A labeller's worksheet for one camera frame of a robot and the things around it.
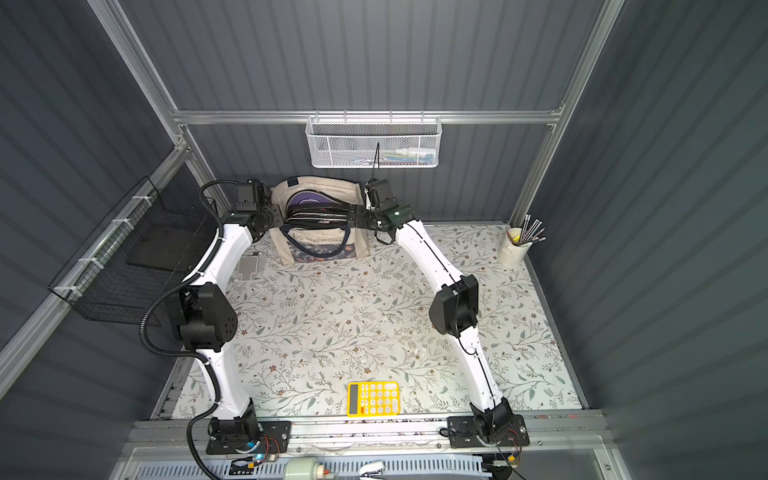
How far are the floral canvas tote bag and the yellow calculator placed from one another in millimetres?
425

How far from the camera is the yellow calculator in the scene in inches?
30.8

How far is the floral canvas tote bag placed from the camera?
93 cm
